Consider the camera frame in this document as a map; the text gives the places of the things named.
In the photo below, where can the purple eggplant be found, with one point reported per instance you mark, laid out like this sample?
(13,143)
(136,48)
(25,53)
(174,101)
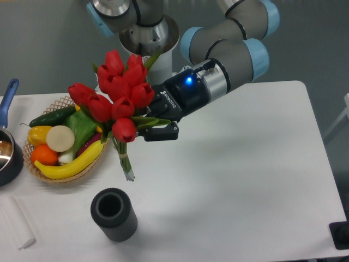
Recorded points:
(92,139)

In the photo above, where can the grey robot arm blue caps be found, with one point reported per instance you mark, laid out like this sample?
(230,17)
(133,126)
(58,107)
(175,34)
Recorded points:
(192,69)

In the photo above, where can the green bok choy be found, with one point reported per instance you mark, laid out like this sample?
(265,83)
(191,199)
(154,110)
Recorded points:
(83,128)

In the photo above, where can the dark green cucumber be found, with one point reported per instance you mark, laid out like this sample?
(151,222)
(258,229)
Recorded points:
(53,118)

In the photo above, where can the white rolled cloth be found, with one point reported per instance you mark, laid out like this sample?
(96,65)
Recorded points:
(16,222)

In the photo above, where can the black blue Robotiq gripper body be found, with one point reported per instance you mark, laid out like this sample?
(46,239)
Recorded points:
(178,96)

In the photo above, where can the white metal frame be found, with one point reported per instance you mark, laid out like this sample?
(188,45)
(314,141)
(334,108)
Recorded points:
(337,124)

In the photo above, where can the black device at table edge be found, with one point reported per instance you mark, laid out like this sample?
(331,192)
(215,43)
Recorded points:
(339,232)

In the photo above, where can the orange fruit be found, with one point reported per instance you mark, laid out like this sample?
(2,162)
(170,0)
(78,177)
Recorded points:
(44,155)

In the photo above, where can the woven wicker basket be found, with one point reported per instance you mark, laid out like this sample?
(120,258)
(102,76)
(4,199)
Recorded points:
(63,102)

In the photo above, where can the long yellow banana squash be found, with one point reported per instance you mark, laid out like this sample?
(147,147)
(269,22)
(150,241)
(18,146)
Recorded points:
(73,168)

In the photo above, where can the red tulip bouquet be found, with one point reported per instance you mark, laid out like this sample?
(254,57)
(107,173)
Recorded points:
(119,109)

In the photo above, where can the dark grey ribbed vase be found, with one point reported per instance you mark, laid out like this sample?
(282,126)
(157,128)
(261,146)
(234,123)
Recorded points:
(112,211)

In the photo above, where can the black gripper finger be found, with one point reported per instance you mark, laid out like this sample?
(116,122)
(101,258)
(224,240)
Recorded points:
(160,133)

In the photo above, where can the yellow bell pepper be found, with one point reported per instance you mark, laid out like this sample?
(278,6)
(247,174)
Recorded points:
(37,135)

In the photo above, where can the blue handled saucepan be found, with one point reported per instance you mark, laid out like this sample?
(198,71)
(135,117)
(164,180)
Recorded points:
(11,153)

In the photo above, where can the beige round onion slice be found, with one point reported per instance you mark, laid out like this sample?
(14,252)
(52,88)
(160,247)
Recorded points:
(60,138)

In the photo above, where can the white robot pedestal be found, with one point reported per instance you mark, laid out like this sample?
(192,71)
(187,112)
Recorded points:
(157,33)

